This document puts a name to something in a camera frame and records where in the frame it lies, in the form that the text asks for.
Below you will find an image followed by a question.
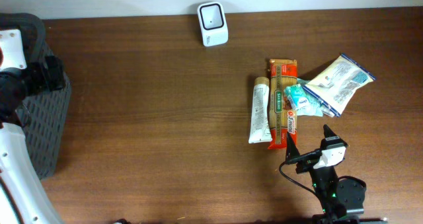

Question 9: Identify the yellow noodle packet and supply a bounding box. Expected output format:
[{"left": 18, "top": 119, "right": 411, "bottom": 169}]
[{"left": 303, "top": 54, "right": 376, "bottom": 117}]

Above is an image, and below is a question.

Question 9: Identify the orange spaghetti packet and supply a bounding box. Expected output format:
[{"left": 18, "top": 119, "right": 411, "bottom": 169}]
[{"left": 268, "top": 59, "right": 297, "bottom": 149}]

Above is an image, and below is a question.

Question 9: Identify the teal Kleenex tissue pack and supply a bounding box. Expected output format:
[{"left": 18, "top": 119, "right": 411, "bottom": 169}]
[{"left": 284, "top": 84, "right": 309, "bottom": 112}]

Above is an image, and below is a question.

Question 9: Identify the white barcode scanner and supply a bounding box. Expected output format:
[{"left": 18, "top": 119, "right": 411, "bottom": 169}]
[{"left": 197, "top": 2, "right": 229, "bottom": 47}]

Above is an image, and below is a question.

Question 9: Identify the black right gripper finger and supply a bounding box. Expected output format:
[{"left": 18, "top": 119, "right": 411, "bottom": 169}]
[
  {"left": 285, "top": 132, "right": 301, "bottom": 165},
  {"left": 323, "top": 124, "right": 339, "bottom": 140}
]

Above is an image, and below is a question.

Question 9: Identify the dark grey plastic basket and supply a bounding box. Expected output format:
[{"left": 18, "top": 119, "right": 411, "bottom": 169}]
[{"left": 1, "top": 13, "right": 71, "bottom": 179}]

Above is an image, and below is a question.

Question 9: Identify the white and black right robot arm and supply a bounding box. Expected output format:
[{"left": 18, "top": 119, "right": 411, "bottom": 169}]
[{"left": 279, "top": 125, "right": 367, "bottom": 223}]

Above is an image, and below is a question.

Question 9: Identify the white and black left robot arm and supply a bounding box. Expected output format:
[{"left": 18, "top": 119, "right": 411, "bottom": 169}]
[{"left": 1, "top": 28, "right": 64, "bottom": 223}]

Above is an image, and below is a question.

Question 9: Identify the mint green wipes pack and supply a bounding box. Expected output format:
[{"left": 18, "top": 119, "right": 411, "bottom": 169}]
[{"left": 297, "top": 89, "right": 334, "bottom": 118}]

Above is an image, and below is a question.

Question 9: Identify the white cream tube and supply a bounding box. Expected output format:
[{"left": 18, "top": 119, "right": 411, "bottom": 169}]
[{"left": 249, "top": 77, "right": 272, "bottom": 143}]

